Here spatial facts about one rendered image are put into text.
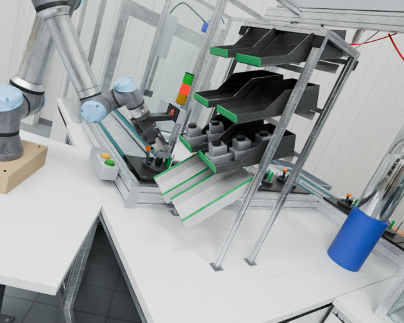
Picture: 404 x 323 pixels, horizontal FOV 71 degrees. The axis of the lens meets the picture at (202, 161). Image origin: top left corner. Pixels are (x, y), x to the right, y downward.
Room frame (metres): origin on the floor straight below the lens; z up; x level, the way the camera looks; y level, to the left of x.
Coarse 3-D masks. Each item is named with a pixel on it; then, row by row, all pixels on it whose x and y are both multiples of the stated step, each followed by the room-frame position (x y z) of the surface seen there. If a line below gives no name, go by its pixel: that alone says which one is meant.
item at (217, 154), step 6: (210, 144) 0.85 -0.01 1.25; (216, 144) 0.84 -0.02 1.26; (222, 144) 0.85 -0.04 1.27; (210, 150) 0.85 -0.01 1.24; (216, 150) 0.83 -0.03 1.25; (222, 150) 0.84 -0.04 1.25; (210, 156) 0.84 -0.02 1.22; (216, 156) 0.83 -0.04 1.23; (222, 156) 0.84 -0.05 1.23; (228, 156) 0.85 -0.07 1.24; (216, 162) 0.84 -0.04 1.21; (222, 162) 0.85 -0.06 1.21
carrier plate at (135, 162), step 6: (126, 156) 1.22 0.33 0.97; (132, 156) 1.25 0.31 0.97; (138, 156) 1.28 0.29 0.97; (126, 162) 1.20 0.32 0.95; (132, 162) 1.18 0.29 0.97; (138, 162) 1.21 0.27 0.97; (138, 168) 1.14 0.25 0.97; (138, 174) 1.08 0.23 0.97; (144, 174) 1.10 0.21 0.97; (150, 174) 1.13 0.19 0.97; (156, 174) 1.15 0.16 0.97; (144, 180) 1.06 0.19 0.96; (150, 180) 1.08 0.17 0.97
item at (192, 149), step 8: (224, 120) 1.09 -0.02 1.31; (256, 120) 1.00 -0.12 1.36; (208, 128) 1.07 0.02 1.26; (224, 128) 1.10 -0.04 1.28; (232, 128) 0.96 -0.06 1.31; (240, 128) 0.98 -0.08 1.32; (224, 136) 0.96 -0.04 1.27; (232, 136) 0.97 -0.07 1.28; (184, 144) 0.96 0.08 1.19; (200, 144) 0.92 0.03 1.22; (192, 152) 0.91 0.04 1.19
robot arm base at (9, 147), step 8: (0, 136) 0.85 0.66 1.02; (8, 136) 0.87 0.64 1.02; (16, 136) 0.90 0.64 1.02; (0, 144) 0.85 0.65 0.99; (8, 144) 0.87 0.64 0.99; (16, 144) 0.90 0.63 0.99; (0, 152) 0.85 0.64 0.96; (8, 152) 0.87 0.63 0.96; (16, 152) 0.89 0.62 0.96; (0, 160) 0.85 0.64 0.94; (8, 160) 0.87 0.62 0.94
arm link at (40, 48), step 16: (80, 0) 1.05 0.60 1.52; (32, 32) 0.98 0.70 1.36; (48, 32) 0.98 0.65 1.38; (32, 48) 0.97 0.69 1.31; (48, 48) 1.00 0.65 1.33; (32, 64) 0.98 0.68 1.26; (48, 64) 1.02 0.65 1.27; (16, 80) 0.97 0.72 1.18; (32, 80) 0.99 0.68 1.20; (32, 96) 0.99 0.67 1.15; (32, 112) 1.00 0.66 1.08
